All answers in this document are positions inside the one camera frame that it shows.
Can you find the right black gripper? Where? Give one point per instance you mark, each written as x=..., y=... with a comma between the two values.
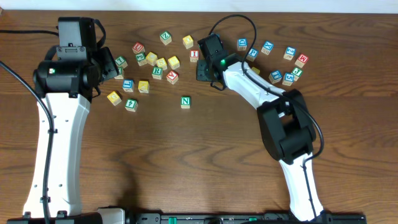
x=203, y=72

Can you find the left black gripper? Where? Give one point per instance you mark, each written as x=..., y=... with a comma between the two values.
x=109, y=62

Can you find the red I block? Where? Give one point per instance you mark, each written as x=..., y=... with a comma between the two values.
x=194, y=55

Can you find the green N block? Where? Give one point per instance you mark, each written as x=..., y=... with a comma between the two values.
x=185, y=102

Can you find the blue P block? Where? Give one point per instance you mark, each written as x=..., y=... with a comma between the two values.
x=252, y=54

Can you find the green R block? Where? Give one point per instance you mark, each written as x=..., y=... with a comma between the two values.
x=157, y=73

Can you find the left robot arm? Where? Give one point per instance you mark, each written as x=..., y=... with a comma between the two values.
x=65, y=91

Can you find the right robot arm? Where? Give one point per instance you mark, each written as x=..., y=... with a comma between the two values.
x=287, y=129

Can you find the green block under left gripper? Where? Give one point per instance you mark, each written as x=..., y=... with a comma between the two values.
x=120, y=75

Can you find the blue L block left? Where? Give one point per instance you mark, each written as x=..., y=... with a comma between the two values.
x=128, y=85

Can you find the yellow block far left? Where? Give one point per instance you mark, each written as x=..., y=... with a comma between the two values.
x=114, y=98

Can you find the yellow block top centre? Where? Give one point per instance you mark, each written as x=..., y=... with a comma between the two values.
x=188, y=41

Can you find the yellow block beside S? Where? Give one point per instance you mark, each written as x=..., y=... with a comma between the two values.
x=174, y=62

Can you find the green G block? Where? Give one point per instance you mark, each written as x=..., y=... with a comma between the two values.
x=141, y=59

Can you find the red U block upper left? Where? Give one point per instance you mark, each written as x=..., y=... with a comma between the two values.
x=138, y=48

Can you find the red A block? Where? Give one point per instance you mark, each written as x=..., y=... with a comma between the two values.
x=172, y=77

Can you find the blue D block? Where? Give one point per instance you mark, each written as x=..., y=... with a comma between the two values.
x=242, y=44

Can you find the yellow block beside blue L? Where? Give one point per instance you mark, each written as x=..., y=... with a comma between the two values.
x=143, y=86

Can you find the yellow O block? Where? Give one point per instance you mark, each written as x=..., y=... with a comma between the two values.
x=257, y=71

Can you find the green 4 block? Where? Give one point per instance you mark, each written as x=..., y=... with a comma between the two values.
x=131, y=105

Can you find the yellow block left of S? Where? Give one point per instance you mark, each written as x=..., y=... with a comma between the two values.
x=151, y=58

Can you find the green Z block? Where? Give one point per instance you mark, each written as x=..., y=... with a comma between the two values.
x=165, y=37

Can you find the blue X block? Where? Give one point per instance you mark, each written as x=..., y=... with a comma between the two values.
x=267, y=47

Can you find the blue T block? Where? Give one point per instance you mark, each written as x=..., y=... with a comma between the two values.
x=275, y=76

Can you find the blue 5 block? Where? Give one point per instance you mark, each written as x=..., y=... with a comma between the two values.
x=288, y=79

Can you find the blue 2 block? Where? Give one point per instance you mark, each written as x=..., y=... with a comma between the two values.
x=289, y=53

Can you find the green J block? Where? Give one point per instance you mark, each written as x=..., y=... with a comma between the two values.
x=297, y=72

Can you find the red M block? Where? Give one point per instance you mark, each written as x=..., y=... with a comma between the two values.
x=301, y=60

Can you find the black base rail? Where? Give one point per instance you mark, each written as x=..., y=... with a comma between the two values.
x=118, y=215

